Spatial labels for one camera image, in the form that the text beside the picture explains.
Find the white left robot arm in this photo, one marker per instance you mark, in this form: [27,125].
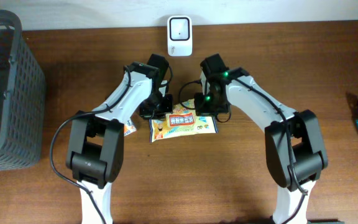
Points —
[96,144]

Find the yellow chips bag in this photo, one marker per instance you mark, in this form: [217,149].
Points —
[182,122]

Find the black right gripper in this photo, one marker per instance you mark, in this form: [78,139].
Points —
[202,109]

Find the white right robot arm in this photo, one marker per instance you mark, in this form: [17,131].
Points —
[294,146]

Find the small orange juice carton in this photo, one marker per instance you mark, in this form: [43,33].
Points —
[129,127]

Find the grey plastic basket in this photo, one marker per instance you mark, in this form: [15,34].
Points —
[22,97]

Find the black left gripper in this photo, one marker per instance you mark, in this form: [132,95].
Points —
[146,112]

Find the white barcode scanner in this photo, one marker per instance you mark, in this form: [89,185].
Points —
[179,36]

